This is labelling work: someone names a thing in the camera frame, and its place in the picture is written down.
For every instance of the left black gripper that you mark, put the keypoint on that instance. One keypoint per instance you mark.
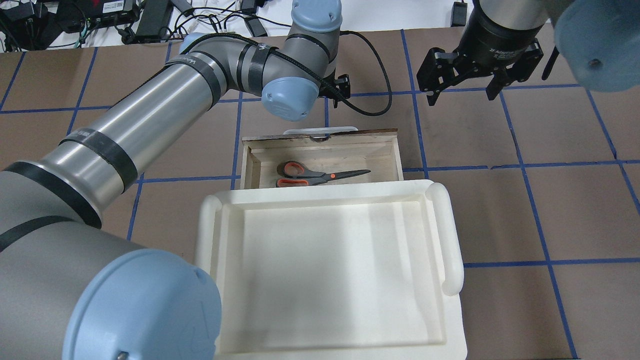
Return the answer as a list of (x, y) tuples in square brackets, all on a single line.
[(342, 85)]

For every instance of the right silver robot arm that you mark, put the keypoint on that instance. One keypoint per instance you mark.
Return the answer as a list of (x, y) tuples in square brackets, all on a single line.
[(599, 39)]

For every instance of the grey orange scissors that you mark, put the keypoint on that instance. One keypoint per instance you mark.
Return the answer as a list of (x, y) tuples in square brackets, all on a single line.
[(296, 174)]

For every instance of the white drawer handle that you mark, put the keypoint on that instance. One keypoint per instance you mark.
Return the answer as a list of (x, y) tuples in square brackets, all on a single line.
[(321, 131)]

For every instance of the wooden drawer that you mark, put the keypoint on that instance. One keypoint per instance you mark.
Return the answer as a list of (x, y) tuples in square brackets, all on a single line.
[(376, 150)]

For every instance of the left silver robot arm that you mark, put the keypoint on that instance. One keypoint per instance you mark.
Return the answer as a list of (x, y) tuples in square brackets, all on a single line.
[(71, 291)]

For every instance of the near black power adapter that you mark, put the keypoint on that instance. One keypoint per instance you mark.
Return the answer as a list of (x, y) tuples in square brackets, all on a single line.
[(458, 14)]

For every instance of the white plastic tray box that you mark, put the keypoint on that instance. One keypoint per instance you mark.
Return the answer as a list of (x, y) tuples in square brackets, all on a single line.
[(363, 271)]

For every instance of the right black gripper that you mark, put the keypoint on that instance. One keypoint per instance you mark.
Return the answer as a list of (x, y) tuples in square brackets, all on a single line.
[(492, 37)]

